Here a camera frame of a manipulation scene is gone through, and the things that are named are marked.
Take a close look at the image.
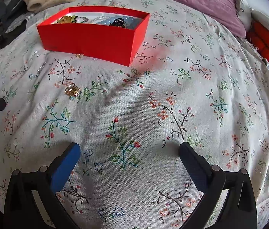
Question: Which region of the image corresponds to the gold bangle with charm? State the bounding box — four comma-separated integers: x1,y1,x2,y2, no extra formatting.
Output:
56,15,78,24

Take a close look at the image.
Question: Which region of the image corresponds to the clear beaded bracelet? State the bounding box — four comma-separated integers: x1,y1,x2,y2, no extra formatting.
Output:
90,15,111,24

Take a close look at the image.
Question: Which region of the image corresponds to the light blue beaded bracelet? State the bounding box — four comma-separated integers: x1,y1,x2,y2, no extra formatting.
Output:
95,15,145,30

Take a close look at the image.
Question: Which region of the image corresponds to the red open cardboard box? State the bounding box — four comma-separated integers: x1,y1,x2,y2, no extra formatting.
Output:
37,6,150,66

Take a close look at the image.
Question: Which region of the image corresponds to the small gold earring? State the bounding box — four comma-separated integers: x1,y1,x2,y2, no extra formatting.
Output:
76,54,84,58

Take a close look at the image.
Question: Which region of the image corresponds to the black bead cluster ornament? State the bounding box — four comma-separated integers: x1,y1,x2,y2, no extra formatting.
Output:
109,18,126,28

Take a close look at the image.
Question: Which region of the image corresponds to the floral white bedspread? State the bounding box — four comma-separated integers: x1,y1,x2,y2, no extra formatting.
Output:
0,0,269,228

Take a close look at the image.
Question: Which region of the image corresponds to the gold gemstone ring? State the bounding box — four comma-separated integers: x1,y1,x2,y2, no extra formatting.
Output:
64,83,83,102

